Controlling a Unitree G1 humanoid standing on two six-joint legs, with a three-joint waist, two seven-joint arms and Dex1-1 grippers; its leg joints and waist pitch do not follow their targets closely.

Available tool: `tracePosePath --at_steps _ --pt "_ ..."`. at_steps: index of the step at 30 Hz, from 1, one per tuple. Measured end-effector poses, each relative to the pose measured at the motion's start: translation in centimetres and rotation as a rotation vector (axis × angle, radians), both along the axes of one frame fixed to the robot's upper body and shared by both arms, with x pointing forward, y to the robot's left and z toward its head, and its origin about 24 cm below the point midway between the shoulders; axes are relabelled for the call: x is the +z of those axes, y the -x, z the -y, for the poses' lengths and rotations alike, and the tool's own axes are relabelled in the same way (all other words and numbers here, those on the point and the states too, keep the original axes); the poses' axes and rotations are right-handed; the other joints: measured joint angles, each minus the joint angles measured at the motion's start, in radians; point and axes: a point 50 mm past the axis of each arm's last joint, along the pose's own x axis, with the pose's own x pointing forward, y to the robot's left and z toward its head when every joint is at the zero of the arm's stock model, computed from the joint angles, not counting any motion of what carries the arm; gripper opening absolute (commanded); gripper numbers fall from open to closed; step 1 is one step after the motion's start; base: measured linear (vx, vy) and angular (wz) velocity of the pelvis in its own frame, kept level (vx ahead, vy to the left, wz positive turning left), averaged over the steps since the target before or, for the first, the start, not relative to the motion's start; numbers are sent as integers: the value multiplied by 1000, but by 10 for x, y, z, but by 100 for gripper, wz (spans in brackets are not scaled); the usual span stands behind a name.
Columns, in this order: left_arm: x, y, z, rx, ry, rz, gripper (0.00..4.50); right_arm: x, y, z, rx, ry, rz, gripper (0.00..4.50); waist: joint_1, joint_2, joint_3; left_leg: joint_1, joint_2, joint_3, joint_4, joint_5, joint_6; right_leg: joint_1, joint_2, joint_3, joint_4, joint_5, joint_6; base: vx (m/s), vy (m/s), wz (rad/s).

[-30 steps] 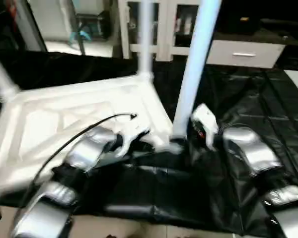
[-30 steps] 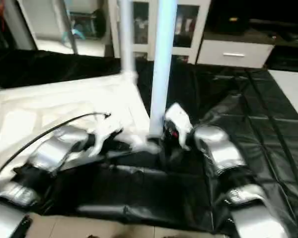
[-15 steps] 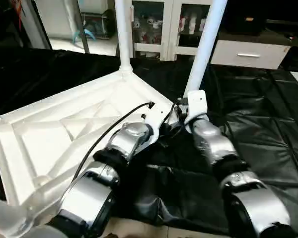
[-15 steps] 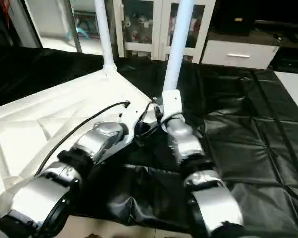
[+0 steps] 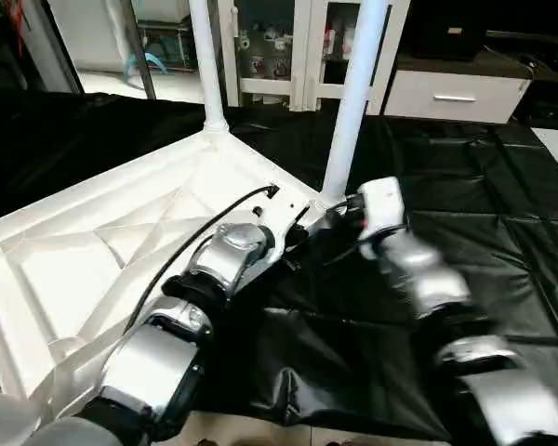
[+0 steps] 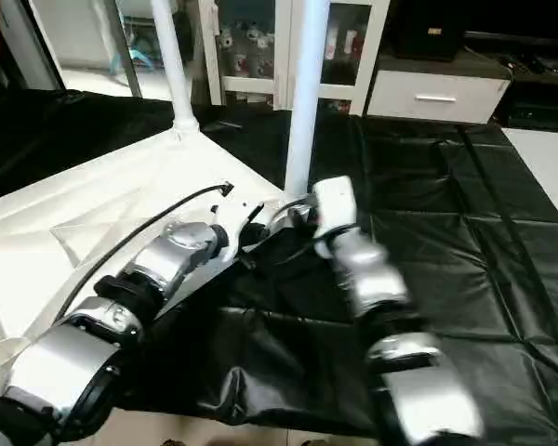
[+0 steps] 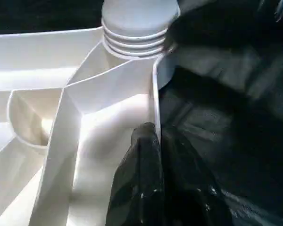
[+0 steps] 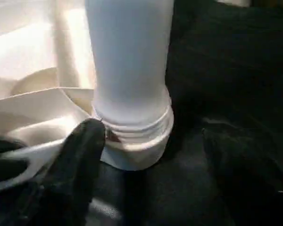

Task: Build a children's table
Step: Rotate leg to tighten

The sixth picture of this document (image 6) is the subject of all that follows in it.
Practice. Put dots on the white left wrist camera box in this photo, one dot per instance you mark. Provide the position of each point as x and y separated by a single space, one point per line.
237 218

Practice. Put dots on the white drawer unit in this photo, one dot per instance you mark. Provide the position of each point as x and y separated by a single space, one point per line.
437 100

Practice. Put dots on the white plastic table leg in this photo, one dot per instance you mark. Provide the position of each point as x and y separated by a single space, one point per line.
174 69
304 102

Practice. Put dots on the black box with orange label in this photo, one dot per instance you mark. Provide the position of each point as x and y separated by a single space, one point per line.
428 32

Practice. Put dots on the light blue plastic stand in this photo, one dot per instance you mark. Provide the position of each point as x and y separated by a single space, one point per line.
139 56

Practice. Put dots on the black mat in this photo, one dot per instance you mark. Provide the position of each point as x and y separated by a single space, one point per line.
446 223

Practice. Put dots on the white glass-door cabinet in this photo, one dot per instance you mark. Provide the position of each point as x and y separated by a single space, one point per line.
283 88

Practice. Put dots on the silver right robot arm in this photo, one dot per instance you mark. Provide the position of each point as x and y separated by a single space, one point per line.
376 279

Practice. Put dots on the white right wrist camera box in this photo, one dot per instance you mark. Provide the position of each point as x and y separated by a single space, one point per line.
337 204

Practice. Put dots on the white plastic table top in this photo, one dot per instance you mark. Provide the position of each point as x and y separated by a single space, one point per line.
74 209

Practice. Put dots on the black TV stand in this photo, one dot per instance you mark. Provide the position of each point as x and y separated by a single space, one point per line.
530 60

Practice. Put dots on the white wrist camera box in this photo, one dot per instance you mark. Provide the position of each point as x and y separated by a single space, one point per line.
237 218
337 204

